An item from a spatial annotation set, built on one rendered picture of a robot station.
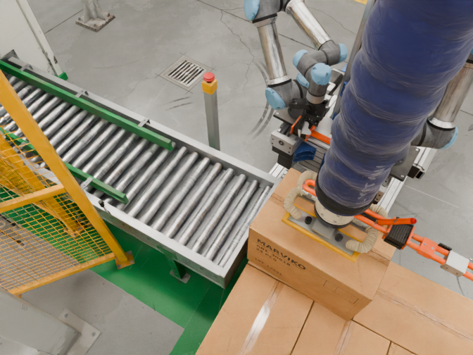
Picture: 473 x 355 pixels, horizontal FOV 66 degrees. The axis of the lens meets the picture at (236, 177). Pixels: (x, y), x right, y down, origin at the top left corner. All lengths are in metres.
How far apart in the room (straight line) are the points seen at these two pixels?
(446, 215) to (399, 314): 1.25
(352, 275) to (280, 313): 0.49
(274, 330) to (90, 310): 1.28
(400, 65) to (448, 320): 1.59
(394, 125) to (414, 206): 2.14
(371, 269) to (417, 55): 1.06
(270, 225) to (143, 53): 2.83
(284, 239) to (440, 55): 1.06
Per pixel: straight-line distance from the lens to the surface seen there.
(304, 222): 1.58
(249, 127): 3.27
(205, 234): 2.11
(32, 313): 2.12
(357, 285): 1.67
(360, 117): 1.03
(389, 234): 1.50
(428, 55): 0.88
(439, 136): 1.81
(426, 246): 1.55
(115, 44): 4.32
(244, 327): 1.96
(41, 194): 1.92
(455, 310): 2.27
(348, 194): 1.30
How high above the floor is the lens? 2.47
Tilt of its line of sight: 57 degrees down
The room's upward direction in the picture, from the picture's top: straight up
